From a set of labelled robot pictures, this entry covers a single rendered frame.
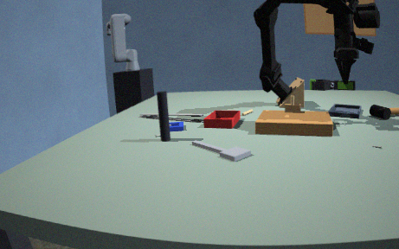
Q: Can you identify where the red shallow tray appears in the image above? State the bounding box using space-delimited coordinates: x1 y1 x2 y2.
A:
203 111 241 129

